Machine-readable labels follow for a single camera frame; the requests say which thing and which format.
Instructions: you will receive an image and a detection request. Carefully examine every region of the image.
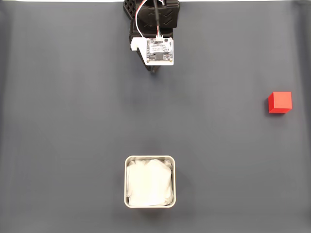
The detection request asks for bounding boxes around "white and red servo cable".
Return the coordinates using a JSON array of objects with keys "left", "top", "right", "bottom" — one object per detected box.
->
[{"left": 134, "top": 0, "right": 149, "bottom": 39}]

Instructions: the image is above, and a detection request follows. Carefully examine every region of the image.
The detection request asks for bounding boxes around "black camera cable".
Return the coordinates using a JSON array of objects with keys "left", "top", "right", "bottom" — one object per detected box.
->
[{"left": 152, "top": 0, "right": 161, "bottom": 37}]

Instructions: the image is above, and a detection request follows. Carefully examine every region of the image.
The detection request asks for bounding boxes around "red cube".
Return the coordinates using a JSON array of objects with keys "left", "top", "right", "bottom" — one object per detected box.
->
[{"left": 268, "top": 91, "right": 293, "bottom": 114}]

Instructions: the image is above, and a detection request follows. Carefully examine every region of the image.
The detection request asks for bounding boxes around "square metal box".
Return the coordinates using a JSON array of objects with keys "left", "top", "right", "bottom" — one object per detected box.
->
[{"left": 124, "top": 155, "right": 176, "bottom": 209}]

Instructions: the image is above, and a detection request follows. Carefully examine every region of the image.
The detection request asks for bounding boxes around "grey table mat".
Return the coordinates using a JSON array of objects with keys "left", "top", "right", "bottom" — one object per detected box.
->
[{"left": 0, "top": 1, "right": 311, "bottom": 233}]

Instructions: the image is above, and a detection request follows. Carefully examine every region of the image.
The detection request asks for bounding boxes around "white tissue paper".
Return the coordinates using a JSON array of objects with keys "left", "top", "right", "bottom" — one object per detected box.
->
[{"left": 126, "top": 158, "right": 173, "bottom": 206}]

